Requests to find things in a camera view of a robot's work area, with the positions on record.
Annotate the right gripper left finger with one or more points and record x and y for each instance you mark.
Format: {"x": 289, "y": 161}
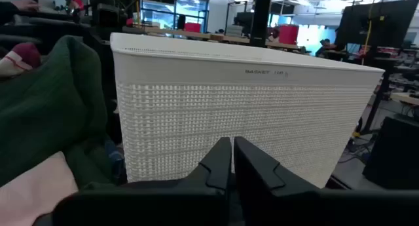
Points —
{"x": 147, "y": 206}

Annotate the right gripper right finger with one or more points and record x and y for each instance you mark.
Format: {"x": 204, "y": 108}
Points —
{"x": 294, "y": 206}

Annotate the small red bin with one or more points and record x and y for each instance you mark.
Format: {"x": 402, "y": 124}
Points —
{"x": 192, "y": 27}

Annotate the black panel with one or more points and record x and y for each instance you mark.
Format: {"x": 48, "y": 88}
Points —
{"x": 386, "y": 23}

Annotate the light pink garment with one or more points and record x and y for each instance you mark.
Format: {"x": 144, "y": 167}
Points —
{"x": 29, "y": 193}

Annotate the white striped maroon-toe sock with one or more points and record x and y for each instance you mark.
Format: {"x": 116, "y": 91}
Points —
{"x": 19, "y": 60}

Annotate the white plastic laundry basket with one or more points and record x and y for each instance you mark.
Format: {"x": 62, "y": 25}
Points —
{"x": 229, "y": 114}

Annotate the large red bin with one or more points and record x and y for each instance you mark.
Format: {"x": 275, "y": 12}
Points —
{"x": 288, "y": 34}

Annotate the person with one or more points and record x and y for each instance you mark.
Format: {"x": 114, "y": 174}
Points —
{"x": 324, "y": 47}

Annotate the person's hand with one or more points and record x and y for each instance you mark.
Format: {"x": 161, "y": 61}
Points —
{"x": 26, "y": 5}

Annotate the black pillar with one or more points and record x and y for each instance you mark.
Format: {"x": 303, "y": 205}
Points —
{"x": 261, "y": 16}

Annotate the black cabinet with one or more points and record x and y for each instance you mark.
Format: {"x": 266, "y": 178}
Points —
{"x": 396, "y": 154}

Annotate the dark green sweater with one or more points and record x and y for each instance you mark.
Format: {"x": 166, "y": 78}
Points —
{"x": 49, "y": 114}

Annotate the wooden workbench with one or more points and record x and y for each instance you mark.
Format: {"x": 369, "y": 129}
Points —
{"x": 235, "y": 40}

